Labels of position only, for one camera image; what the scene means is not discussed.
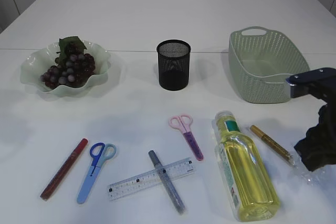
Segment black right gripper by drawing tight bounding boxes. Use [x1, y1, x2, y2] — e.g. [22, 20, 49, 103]
[294, 104, 335, 172]

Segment clear plastic sheet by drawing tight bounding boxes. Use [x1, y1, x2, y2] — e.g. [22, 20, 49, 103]
[289, 152, 329, 185]

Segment yellow tea drink bottle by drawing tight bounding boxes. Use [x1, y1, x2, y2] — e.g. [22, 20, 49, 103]
[215, 111, 280, 222]

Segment pink scissors purple sheath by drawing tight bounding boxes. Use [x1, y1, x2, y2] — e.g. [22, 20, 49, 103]
[169, 114, 204, 161]

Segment purple artificial grape bunch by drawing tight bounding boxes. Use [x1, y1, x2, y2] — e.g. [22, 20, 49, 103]
[40, 36, 96, 90]

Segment gold glitter marker pen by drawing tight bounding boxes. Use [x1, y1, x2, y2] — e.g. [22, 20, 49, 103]
[249, 125, 294, 166]

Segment green plastic woven basket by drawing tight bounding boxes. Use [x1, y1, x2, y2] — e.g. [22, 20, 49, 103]
[228, 26, 310, 104]

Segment silver glitter marker pen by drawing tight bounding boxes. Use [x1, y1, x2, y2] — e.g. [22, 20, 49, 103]
[148, 150, 185, 215]

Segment clear plastic ruler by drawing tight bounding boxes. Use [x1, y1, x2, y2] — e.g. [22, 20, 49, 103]
[107, 158, 194, 200]

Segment black mesh pen holder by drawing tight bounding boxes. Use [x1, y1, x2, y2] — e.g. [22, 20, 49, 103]
[156, 39, 191, 91]

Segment red glitter marker pen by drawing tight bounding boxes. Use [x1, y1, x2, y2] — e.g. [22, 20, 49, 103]
[40, 138, 88, 200]

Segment pale green wavy glass plate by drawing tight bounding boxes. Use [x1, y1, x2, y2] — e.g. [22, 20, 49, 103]
[20, 40, 111, 97]

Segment blue scissors with sheath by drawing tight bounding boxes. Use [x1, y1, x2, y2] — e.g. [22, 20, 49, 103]
[76, 142, 117, 205]

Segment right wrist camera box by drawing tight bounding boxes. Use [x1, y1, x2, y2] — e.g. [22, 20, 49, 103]
[285, 67, 335, 102]

